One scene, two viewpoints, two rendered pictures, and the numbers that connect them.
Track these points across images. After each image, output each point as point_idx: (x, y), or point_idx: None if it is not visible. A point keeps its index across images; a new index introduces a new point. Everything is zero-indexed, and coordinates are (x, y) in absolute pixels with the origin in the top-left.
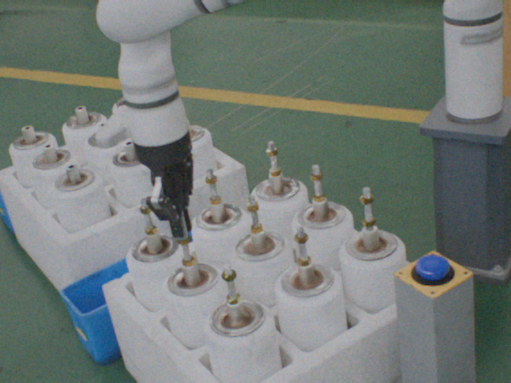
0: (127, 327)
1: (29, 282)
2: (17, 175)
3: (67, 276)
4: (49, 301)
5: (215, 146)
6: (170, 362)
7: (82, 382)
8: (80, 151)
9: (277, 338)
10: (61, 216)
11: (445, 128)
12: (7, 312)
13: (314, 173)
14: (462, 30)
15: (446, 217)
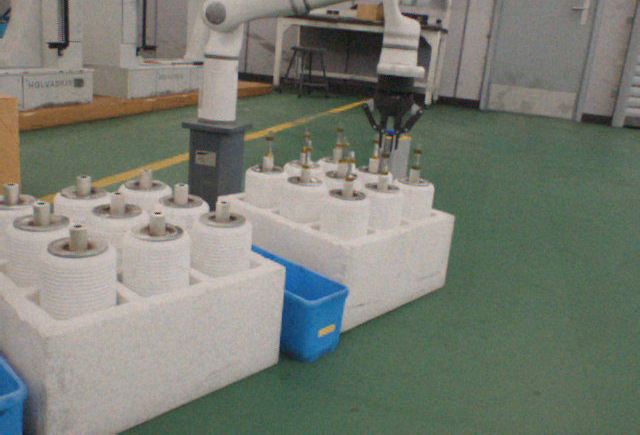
0: (370, 261)
1: (180, 424)
2: (92, 304)
3: (268, 317)
4: (229, 397)
5: None
6: (416, 233)
7: (360, 354)
8: None
9: None
10: (245, 256)
11: (235, 126)
12: (247, 430)
13: (308, 132)
14: (236, 62)
15: (230, 191)
